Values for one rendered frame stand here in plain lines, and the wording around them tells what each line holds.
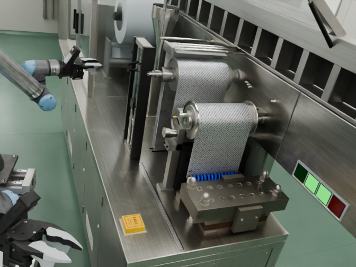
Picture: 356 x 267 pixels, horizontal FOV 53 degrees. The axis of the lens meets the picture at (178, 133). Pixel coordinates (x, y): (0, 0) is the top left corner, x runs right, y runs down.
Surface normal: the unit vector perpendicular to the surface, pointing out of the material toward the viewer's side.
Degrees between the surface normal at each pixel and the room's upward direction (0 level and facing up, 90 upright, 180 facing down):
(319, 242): 0
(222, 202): 0
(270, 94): 90
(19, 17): 90
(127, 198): 0
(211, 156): 90
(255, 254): 90
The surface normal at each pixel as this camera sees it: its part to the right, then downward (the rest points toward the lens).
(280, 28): -0.92, 0.04
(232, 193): 0.17, -0.86
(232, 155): 0.36, 0.50
